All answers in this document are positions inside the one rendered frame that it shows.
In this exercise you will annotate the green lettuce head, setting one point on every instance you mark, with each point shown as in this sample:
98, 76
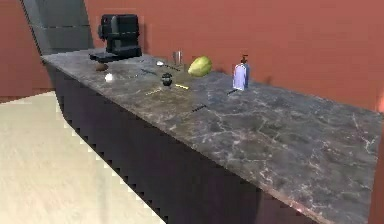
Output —
200, 66

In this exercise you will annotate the dark marble-topped kitchen counter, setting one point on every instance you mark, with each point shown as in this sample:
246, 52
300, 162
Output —
233, 140

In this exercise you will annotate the clear glass cup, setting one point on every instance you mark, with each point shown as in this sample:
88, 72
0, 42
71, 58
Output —
177, 57

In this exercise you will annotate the blue soap dispenser bottle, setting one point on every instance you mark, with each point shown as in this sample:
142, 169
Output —
241, 76

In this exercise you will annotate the white egg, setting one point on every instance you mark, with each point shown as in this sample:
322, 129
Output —
109, 77

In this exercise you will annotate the brown potato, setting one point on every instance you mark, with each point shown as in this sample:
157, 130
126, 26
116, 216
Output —
101, 67

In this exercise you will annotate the black coffee machine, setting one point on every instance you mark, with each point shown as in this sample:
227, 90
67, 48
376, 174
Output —
120, 36

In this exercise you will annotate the grey fridge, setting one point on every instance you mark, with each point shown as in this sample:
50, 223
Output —
56, 26

